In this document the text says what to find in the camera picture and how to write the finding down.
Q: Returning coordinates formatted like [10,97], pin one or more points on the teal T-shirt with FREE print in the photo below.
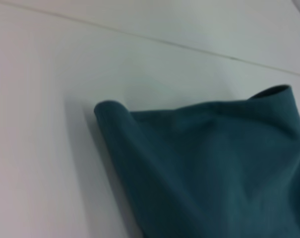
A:
[214,161]

